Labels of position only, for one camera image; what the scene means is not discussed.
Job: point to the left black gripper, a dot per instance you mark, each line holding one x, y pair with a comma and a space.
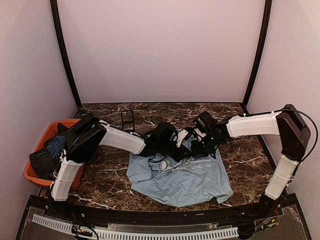
181, 155

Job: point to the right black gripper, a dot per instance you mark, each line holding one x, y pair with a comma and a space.
197, 152

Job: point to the light blue printed t-shirt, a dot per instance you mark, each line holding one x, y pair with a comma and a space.
191, 181

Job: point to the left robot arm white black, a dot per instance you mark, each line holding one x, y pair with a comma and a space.
90, 132

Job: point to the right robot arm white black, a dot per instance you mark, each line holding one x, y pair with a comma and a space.
287, 123

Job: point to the dark clothes in bin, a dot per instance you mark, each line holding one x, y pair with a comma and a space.
44, 161

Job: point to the orange plastic bin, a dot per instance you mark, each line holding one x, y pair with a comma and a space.
50, 132

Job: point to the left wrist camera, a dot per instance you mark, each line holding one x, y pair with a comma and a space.
180, 137

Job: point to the white slotted cable duct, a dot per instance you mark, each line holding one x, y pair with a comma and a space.
66, 230

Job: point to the black front table rail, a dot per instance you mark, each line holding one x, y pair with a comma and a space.
91, 216

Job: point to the black right frame post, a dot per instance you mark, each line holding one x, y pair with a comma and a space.
259, 52

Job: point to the black frame post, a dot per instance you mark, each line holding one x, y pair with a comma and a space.
63, 52
259, 52

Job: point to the black left frame post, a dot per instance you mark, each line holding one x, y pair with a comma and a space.
63, 52

